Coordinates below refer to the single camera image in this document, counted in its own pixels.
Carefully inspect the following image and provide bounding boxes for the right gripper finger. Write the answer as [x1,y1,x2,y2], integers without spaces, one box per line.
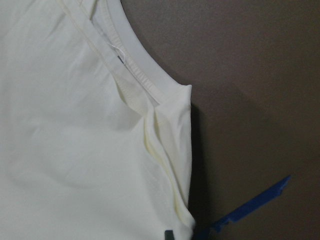
[164,230,175,240]

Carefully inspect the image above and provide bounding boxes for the cream long-sleeve cat shirt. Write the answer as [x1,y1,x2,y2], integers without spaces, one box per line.
[0,0,195,240]

